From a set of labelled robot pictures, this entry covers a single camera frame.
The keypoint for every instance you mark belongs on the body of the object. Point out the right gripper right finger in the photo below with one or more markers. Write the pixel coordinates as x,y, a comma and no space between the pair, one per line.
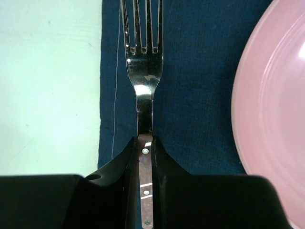
185,201

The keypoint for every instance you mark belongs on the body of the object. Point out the pink plastic plate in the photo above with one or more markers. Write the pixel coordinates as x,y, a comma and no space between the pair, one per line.
268,104

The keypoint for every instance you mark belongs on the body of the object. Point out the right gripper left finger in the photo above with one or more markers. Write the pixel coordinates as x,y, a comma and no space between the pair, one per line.
105,199

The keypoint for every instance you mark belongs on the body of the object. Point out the silver fork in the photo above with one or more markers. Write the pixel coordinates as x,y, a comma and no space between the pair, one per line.
144,68

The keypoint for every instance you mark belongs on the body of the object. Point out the dark blue cloth placemat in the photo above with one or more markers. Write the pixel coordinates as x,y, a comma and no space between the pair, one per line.
203,43

